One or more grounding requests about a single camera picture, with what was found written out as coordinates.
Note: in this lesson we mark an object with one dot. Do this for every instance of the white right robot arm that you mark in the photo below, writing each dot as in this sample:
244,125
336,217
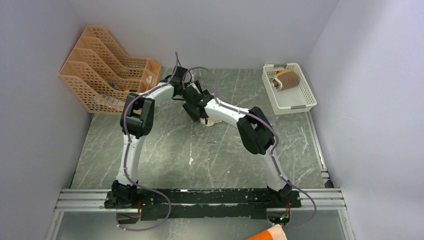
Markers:
256,133

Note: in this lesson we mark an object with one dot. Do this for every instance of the orange white striped object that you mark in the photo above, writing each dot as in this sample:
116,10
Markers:
275,232

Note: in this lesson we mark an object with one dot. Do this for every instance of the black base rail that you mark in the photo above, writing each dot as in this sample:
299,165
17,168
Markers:
202,203

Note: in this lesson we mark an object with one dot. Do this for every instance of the orange plastic file rack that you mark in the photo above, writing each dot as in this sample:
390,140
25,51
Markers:
101,74

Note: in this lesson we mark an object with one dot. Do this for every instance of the aluminium frame rail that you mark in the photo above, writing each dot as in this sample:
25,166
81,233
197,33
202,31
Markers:
92,200

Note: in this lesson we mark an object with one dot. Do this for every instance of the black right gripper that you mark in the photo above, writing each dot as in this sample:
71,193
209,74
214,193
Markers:
188,109

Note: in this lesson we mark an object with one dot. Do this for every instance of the yellow brown bear towel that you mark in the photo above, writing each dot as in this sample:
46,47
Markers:
284,80

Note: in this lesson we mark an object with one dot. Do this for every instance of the white plastic basket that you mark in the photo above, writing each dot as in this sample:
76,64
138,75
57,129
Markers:
296,100

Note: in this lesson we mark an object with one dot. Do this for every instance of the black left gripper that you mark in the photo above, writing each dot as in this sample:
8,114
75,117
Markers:
180,78

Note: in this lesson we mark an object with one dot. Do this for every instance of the white towel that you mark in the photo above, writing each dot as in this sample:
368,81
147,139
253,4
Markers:
210,121

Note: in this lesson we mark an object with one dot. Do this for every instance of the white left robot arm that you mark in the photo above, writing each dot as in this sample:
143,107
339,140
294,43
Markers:
137,121

